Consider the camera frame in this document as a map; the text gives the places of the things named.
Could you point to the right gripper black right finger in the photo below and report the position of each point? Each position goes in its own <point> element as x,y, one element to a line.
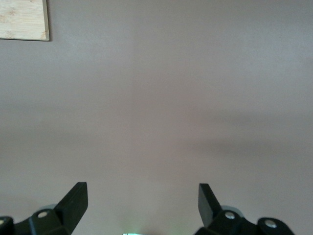
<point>210,213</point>

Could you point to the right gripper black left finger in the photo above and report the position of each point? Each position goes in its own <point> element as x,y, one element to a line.
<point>71,210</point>

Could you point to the wooden cutting board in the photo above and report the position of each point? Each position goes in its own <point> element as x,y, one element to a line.
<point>22,19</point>

